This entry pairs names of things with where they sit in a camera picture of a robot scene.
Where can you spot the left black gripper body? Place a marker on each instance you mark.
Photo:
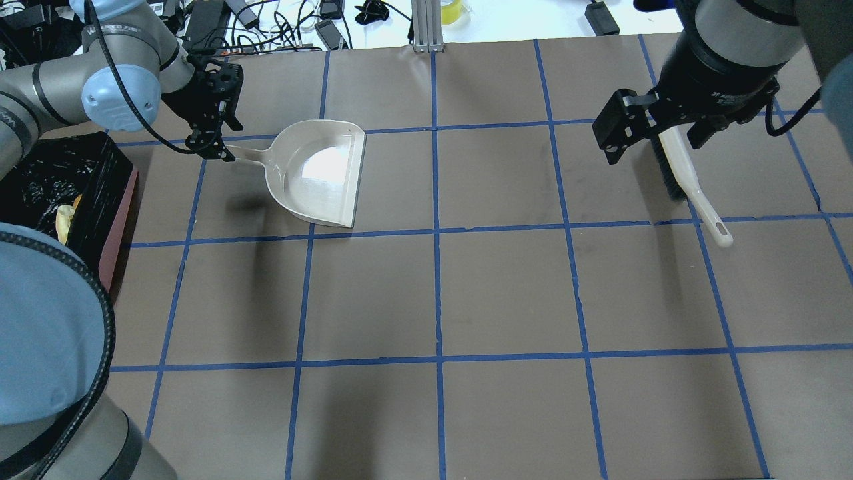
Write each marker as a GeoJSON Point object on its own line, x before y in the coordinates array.
{"type": "Point", "coordinates": [184, 101]}

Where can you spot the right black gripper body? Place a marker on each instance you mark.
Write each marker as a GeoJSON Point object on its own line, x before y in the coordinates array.
{"type": "Point", "coordinates": [714, 81]}

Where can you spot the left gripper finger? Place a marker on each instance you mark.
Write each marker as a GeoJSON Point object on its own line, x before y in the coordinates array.
{"type": "Point", "coordinates": [223, 152]}
{"type": "Point", "coordinates": [198, 143]}

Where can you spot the beige hand brush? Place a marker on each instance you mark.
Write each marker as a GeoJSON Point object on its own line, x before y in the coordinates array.
{"type": "Point", "coordinates": [682, 180]}

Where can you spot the beige plastic dustpan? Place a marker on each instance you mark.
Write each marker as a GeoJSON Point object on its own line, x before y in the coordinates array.
{"type": "Point", "coordinates": [313, 169]}

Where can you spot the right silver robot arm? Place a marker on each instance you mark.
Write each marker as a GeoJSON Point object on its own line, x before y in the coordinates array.
{"type": "Point", "coordinates": [765, 33]}

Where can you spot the pink bin with black bag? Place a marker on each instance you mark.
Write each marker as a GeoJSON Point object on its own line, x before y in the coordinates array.
{"type": "Point", "coordinates": [54, 172]}

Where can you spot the black power adapter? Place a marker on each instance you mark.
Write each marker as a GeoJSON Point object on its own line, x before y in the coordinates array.
{"type": "Point", "coordinates": [600, 19]}

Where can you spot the black webcam clip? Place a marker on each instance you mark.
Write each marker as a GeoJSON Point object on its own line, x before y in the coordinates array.
{"type": "Point", "coordinates": [371, 11]}

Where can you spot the yellow tape roll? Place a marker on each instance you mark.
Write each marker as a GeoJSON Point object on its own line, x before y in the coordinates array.
{"type": "Point", "coordinates": [453, 12]}

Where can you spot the aluminium frame post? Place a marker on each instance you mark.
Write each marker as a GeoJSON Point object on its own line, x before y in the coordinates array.
{"type": "Point", "coordinates": [427, 26]}

